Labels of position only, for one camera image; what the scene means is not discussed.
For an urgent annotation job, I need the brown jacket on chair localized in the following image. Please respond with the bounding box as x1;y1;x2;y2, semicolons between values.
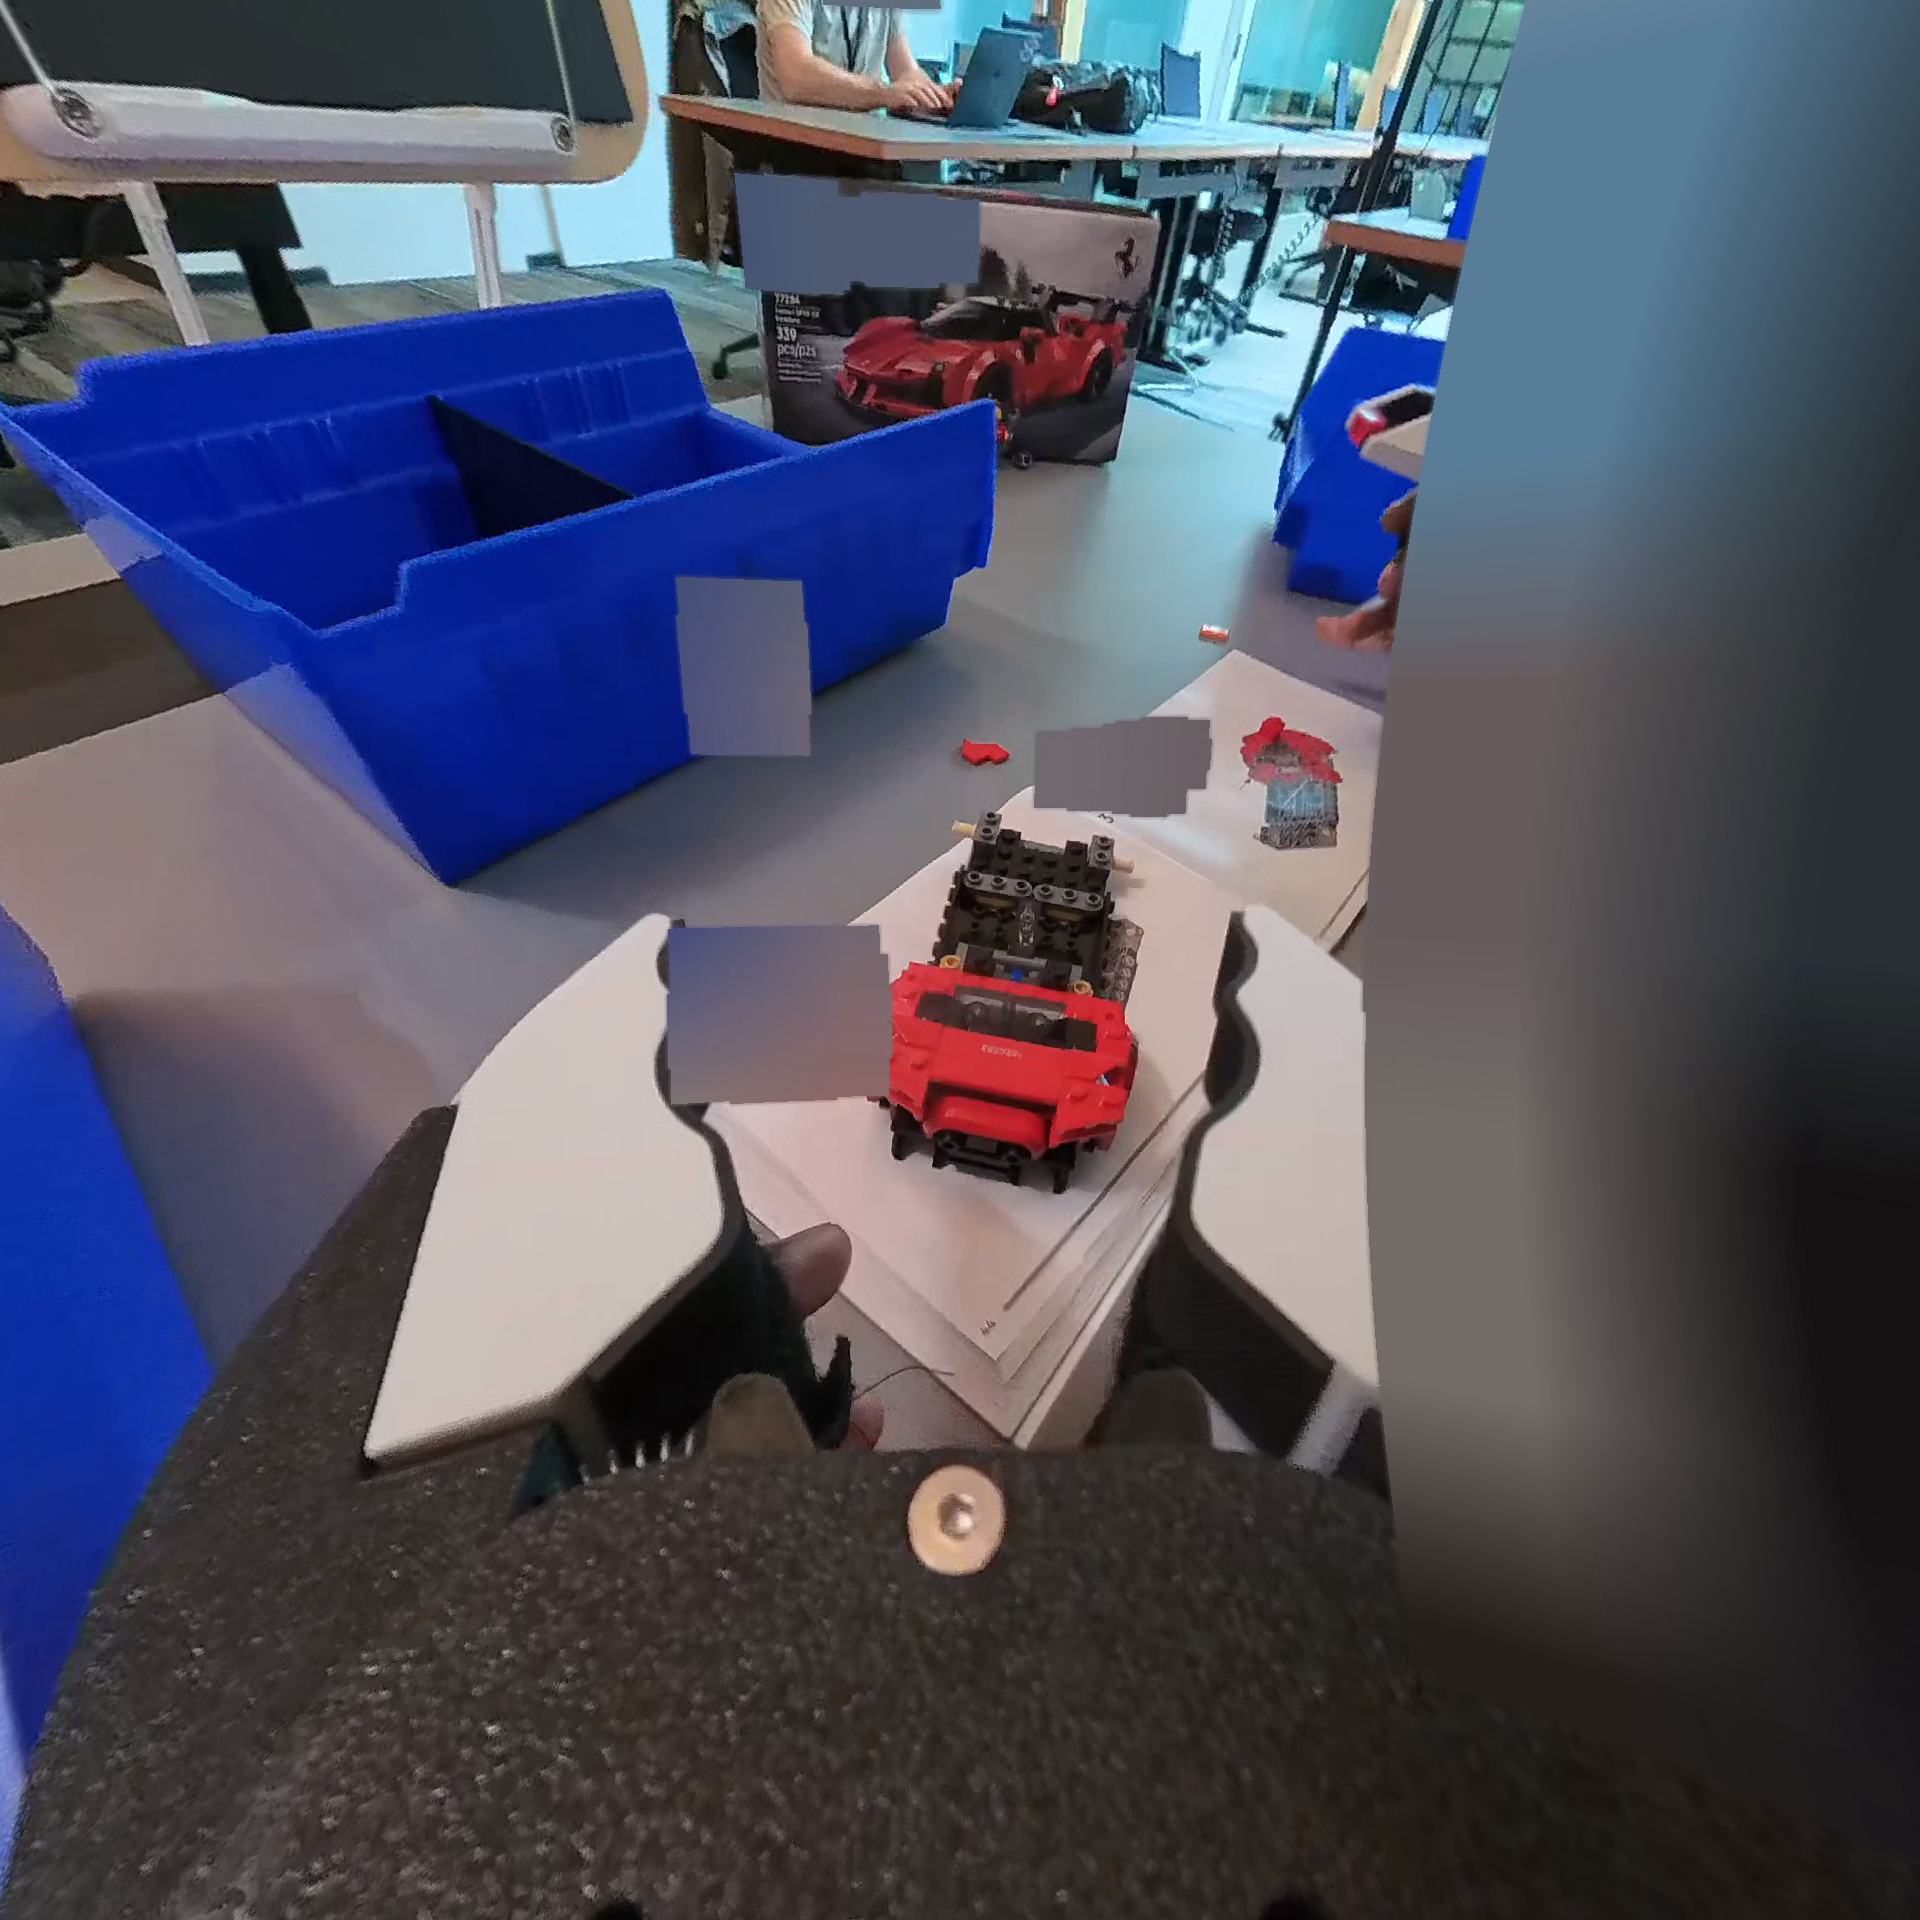
668;0;746;274

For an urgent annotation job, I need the white board stand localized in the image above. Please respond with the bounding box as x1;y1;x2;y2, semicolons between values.
0;83;578;348

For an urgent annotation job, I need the black board panel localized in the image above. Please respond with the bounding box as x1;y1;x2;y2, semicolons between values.
0;0;635;127

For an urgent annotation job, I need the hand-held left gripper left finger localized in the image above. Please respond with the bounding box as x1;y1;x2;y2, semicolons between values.
360;915;752;1480

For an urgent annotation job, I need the rounded wooden divider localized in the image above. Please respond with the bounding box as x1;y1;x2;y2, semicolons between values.
0;0;648;194

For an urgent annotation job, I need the black bag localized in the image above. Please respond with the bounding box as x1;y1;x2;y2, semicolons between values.
1013;57;1142;137

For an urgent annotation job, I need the red lego car body section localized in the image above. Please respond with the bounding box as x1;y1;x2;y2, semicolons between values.
882;960;1139;1194

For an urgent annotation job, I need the black bin divider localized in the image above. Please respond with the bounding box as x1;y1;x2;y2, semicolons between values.
427;398;632;539

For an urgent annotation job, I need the person's left hand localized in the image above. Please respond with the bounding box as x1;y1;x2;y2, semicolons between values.
754;1218;856;1336

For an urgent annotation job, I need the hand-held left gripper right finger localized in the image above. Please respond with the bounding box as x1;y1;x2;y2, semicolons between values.
1117;903;1389;1496

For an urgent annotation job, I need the blue plastic bin with divider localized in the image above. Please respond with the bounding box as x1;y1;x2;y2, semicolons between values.
0;289;999;888

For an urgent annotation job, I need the person's right hand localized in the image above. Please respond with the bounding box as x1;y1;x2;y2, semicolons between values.
1316;490;1421;657

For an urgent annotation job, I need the red car lego box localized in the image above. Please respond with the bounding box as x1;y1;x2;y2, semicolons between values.
756;187;1164;467

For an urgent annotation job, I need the open laptop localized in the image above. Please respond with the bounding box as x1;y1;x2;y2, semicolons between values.
943;27;1045;128

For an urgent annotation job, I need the wood-edged grey desk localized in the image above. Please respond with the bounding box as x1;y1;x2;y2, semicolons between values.
660;95;1488;201
1324;211;1469;274

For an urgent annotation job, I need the white instruction booklet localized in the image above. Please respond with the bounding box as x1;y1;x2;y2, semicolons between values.
703;648;1382;1449

